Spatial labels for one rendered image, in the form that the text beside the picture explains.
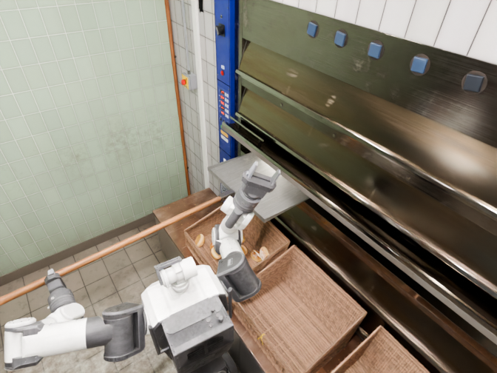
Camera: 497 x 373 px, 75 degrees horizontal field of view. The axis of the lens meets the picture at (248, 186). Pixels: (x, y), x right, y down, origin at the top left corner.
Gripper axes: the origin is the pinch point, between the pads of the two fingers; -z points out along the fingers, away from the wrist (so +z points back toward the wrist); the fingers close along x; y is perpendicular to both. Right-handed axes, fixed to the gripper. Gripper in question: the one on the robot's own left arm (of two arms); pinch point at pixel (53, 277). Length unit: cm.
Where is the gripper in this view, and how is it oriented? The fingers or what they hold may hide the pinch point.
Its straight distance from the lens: 164.5
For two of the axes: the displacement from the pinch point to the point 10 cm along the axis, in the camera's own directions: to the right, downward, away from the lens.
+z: 6.0, 5.2, -6.1
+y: 8.0, -3.7, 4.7
